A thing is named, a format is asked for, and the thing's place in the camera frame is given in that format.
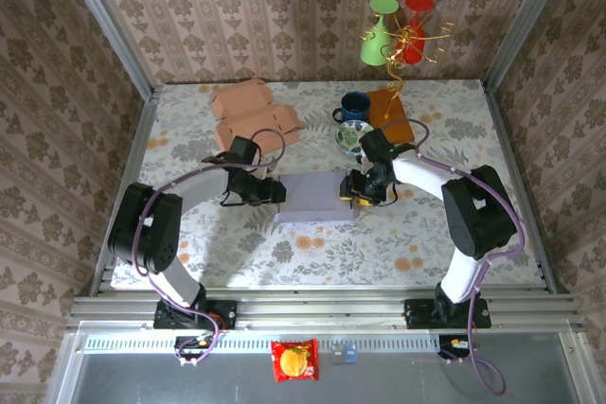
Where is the aluminium front rail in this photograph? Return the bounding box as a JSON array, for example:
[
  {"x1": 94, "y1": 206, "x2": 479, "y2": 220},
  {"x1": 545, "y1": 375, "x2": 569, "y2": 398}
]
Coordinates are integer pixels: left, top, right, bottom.
[{"x1": 68, "y1": 288, "x2": 584, "y2": 330}]

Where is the grey metal shelf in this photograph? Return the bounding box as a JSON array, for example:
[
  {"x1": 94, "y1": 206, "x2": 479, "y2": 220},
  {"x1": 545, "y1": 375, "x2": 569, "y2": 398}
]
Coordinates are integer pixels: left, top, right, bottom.
[{"x1": 46, "y1": 321, "x2": 593, "y2": 404}]

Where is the green leaf pattern bowl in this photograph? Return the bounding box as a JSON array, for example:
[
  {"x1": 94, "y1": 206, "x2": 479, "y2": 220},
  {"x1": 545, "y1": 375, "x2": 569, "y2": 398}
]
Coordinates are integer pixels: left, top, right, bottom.
[{"x1": 334, "y1": 119, "x2": 375, "y2": 155}]

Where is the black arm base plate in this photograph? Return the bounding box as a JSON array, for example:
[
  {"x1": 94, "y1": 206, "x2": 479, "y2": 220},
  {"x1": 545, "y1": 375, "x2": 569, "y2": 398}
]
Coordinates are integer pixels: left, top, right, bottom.
[
  {"x1": 153, "y1": 298, "x2": 239, "y2": 330},
  {"x1": 404, "y1": 297, "x2": 492, "y2": 329}
]

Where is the black cable connector block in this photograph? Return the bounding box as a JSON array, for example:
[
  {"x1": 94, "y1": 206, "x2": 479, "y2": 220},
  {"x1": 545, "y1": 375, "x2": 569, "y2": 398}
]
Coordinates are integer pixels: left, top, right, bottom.
[
  {"x1": 173, "y1": 335, "x2": 215, "y2": 368},
  {"x1": 437, "y1": 334, "x2": 473, "y2": 363}
]

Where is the red snack packet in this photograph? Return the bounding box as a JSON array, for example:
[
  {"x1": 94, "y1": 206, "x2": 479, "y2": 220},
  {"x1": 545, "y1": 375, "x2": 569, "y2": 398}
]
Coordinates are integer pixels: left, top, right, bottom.
[{"x1": 270, "y1": 337, "x2": 321, "y2": 383}]

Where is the green goblet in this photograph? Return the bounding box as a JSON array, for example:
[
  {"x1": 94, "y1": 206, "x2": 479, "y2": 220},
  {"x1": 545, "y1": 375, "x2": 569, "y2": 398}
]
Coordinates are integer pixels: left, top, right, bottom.
[{"x1": 359, "y1": 0, "x2": 401, "y2": 67}]

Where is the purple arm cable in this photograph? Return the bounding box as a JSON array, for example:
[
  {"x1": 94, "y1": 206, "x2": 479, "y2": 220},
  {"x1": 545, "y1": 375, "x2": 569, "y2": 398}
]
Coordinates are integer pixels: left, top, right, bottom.
[
  {"x1": 378, "y1": 118, "x2": 526, "y2": 396},
  {"x1": 132, "y1": 127, "x2": 287, "y2": 366}
]

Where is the aluminium side rail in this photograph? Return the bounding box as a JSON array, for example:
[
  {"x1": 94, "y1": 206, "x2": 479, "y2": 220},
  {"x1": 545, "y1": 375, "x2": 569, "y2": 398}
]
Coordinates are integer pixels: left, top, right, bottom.
[
  {"x1": 88, "y1": 86, "x2": 160, "y2": 296},
  {"x1": 481, "y1": 81, "x2": 559, "y2": 294}
]

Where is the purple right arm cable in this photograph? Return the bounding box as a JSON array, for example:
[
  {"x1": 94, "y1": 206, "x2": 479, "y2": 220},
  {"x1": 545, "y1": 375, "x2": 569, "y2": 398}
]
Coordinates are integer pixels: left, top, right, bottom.
[{"x1": 378, "y1": 118, "x2": 526, "y2": 396}]

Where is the aluminium frame post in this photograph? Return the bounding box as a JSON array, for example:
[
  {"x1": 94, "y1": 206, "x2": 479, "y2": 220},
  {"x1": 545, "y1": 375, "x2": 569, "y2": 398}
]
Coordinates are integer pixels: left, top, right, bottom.
[
  {"x1": 482, "y1": 0, "x2": 579, "y2": 91},
  {"x1": 54, "y1": 0, "x2": 157, "y2": 100}
]

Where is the red goblet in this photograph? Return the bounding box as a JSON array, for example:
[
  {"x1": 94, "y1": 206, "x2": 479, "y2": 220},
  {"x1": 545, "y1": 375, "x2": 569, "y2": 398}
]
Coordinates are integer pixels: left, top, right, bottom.
[{"x1": 396, "y1": 0, "x2": 437, "y2": 66}]

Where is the orange paper box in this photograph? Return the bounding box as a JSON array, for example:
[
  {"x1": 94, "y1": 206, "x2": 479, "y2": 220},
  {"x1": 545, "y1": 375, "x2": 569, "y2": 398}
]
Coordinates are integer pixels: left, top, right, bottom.
[{"x1": 209, "y1": 77, "x2": 305, "y2": 164}]

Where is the dark blue mug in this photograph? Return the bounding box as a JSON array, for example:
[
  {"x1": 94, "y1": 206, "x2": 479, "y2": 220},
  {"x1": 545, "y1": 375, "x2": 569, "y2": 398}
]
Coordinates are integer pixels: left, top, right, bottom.
[{"x1": 330, "y1": 90, "x2": 372, "y2": 124}]

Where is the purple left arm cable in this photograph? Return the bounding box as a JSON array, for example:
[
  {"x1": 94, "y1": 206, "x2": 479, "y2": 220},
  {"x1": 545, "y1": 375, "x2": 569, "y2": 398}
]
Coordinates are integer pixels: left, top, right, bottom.
[{"x1": 132, "y1": 127, "x2": 287, "y2": 366}]

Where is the gold wire stand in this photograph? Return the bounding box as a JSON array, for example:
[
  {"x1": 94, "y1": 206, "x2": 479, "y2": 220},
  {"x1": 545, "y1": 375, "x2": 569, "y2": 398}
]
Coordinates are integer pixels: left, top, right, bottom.
[{"x1": 357, "y1": 20, "x2": 458, "y2": 121}]

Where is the floral table cover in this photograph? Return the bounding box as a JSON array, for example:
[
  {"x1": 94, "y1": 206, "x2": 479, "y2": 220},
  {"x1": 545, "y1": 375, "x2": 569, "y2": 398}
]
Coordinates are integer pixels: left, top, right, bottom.
[{"x1": 109, "y1": 79, "x2": 544, "y2": 290}]

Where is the orange wooden board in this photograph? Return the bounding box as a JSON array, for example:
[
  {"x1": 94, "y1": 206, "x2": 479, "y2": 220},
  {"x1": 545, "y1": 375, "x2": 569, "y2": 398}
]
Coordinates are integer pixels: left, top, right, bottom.
[{"x1": 365, "y1": 88, "x2": 416, "y2": 145}]

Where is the perforated metal strip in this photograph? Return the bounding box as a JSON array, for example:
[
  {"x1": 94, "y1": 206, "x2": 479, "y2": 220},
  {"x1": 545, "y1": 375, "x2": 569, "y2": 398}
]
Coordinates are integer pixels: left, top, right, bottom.
[{"x1": 82, "y1": 333, "x2": 444, "y2": 354}]

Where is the white paper box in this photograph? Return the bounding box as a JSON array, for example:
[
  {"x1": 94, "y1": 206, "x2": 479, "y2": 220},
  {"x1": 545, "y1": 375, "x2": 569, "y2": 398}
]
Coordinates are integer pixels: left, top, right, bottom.
[{"x1": 273, "y1": 169, "x2": 361, "y2": 225}]

